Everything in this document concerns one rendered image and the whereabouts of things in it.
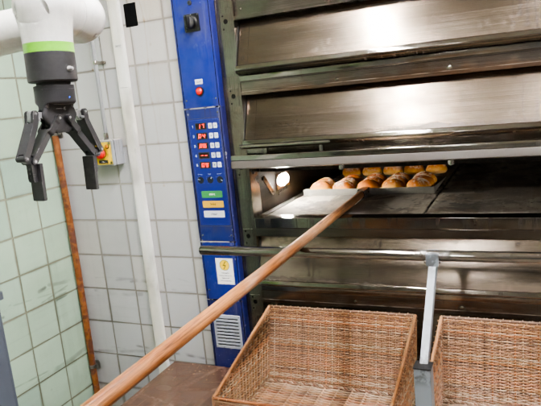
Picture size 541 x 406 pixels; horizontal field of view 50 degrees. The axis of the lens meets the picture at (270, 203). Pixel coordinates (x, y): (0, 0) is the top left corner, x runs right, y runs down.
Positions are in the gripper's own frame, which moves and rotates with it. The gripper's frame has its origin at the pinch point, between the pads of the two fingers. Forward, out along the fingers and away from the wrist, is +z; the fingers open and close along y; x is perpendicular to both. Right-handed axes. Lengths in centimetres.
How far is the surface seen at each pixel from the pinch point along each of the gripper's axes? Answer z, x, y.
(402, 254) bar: 29, 48, -68
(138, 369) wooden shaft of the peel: 28.3, 24.9, 13.0
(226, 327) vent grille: 70, -31, -100
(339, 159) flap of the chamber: 5, 24, -89
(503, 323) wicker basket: 60, 70, -105
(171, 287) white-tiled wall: 56, -57, -101
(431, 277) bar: 34, 56, -66
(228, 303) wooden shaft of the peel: 27.8, 23.2, -18.5
